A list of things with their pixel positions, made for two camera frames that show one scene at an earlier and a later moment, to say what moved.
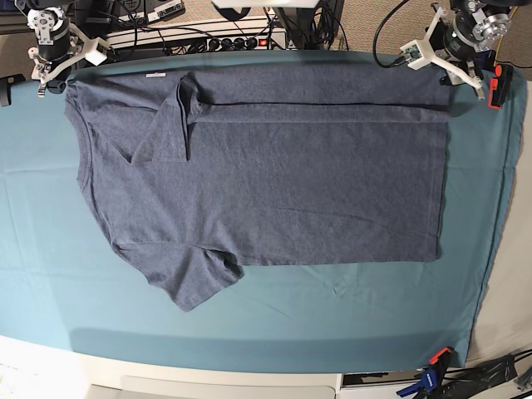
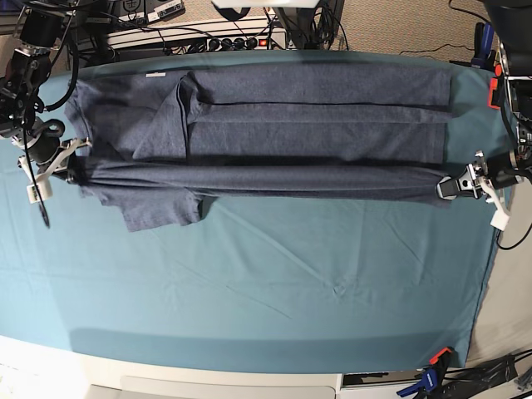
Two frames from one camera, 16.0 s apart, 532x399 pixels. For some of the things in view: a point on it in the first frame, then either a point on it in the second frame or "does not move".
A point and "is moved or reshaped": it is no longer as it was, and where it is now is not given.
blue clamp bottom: x=428 y=382 does not move
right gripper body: x=471 y=28 → x=450 y=189
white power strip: x=271 y=42 does not move
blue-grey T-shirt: x=199 y=174 is moved or reshaped
